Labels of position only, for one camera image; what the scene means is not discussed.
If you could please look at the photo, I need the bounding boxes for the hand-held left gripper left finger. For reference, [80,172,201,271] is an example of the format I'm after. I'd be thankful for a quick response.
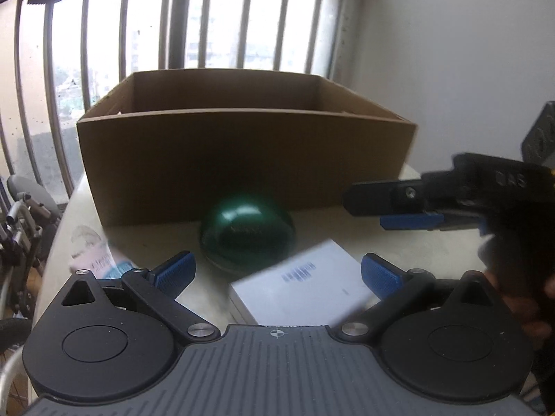
[61,250,220,343]

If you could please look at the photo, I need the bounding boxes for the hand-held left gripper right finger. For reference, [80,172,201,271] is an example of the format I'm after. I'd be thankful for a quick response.
[340,252,506,345]

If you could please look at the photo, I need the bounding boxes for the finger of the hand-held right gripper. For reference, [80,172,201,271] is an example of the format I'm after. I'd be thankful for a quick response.
[380,212,483,233]
[344,179,434,217]

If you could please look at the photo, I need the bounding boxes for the green round bowl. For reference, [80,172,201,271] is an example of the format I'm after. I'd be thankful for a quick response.
[199,193,298,275]

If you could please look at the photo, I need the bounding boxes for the white carton box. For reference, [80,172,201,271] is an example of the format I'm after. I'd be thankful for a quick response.
[229,238,382,327]

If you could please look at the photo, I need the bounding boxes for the brown cardboard box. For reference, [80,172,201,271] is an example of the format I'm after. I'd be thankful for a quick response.
[77,68,418,227]

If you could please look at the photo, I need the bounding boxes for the person's right hand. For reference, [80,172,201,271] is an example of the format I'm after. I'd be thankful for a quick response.
[483,269,555,339]

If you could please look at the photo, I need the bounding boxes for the pink and blue packet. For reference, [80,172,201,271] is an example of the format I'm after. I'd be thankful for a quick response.
[68,224,135,280]

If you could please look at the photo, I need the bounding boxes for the metal window grille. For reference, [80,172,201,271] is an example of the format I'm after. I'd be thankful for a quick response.
[0,0,382,204]

